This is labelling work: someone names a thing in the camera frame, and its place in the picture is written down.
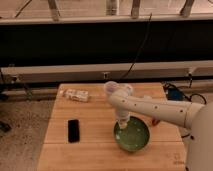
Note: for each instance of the green ceramic bowl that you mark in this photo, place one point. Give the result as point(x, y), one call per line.
point(134, 137)

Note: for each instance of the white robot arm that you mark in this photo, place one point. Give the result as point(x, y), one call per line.
point(196, 117)

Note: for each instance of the clear plastic cup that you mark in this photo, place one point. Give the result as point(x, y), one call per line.
point(110, 87)

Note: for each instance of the white crumpled packet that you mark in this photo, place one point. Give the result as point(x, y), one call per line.
point(76, 95)

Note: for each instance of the black smartphone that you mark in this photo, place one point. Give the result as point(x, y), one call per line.
point(73, 131)

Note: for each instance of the small red brown object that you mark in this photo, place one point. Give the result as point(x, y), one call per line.
point(155, 122)

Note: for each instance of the blue device on floor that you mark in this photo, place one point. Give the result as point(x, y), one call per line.
point(174, 94)

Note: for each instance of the long grey metal rail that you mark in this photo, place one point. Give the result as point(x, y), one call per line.
point(102, 72)

